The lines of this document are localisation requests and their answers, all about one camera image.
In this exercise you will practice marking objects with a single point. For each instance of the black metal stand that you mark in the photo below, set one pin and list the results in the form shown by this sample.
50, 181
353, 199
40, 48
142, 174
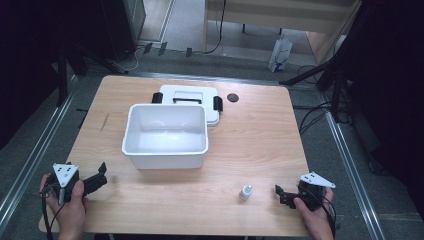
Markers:
62, 76

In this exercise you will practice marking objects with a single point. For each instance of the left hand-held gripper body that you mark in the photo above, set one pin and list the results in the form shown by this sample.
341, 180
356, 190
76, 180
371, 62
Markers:
65, 175

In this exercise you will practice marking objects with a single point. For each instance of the light wooden desk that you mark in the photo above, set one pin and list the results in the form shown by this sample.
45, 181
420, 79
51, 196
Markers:
283, 15

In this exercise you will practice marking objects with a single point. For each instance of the white and blue bag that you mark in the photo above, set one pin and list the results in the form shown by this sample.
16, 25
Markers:
279, 56

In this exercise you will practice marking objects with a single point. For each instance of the black round table grommet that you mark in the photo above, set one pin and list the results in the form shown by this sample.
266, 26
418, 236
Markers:
232, 98

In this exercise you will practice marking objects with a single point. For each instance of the black cabinet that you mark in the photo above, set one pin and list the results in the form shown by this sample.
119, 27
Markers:
121, 26

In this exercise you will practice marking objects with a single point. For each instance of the small white bottle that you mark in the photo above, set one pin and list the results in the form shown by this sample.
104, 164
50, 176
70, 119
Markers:
245, 193

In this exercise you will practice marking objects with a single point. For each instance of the white lid with black latches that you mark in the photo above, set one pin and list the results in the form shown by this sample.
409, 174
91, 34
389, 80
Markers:
210, 93

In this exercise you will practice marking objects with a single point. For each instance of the metal floor rail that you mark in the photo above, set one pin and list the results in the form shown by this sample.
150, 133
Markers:
350, 166
36, 146

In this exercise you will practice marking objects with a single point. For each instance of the person's right hand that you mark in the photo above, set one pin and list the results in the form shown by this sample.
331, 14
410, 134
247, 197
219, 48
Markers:
316, 223

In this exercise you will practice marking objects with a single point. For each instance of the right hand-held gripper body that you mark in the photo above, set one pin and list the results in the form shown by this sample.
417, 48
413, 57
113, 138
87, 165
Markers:
313, 191

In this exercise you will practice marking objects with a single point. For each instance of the white plastic storage box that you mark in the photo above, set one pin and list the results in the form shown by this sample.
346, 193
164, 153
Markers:
166, 140

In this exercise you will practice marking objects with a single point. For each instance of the person's left hand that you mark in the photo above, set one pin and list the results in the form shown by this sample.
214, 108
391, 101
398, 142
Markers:
70, 215

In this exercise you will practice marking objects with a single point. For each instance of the black tripod stand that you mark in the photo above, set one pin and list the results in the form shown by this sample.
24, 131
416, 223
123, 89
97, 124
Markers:
333, 66

